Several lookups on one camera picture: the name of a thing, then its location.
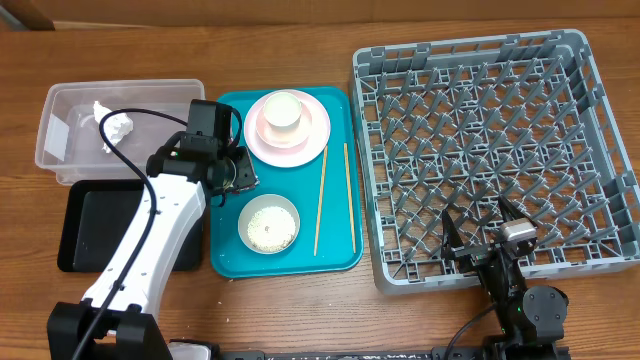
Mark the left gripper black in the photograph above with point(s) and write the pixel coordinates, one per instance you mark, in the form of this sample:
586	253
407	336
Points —
246	173

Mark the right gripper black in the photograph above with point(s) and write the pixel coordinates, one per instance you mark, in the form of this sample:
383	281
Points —
473	254

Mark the white bowl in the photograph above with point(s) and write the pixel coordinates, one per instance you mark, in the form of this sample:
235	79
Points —
258	203

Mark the rice grains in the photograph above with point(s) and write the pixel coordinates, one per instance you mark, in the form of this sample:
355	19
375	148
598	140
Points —
271	229

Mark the wooden chopstick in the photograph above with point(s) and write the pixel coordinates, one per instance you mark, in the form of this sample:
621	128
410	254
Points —
320	201
349	197

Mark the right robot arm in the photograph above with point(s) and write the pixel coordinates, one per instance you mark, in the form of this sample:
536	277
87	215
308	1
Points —
531	318

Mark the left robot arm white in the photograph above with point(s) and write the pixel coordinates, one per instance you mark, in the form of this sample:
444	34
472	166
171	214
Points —
117	316

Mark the grey dishwasher rack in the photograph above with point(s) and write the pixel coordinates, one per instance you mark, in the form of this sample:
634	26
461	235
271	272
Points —
452	126

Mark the large pink plate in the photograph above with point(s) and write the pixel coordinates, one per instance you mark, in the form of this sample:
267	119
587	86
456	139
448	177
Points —
296	156

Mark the pale green cup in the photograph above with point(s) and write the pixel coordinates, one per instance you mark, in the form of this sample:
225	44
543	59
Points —
282	109

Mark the teal serving tray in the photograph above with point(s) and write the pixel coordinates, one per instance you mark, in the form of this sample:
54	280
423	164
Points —
304	214

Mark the crumpled white tissue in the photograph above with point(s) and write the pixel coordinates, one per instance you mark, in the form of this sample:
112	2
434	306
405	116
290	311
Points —
116	127

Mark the black tray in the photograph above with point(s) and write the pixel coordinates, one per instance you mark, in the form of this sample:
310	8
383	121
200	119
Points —
98	214

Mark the clear plastic bin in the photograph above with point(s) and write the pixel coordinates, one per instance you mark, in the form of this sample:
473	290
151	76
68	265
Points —
69	142

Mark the white label sticker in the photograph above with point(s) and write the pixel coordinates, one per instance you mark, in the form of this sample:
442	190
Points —
56	137

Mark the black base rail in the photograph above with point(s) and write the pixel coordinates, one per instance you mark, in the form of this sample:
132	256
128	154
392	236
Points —
437	353

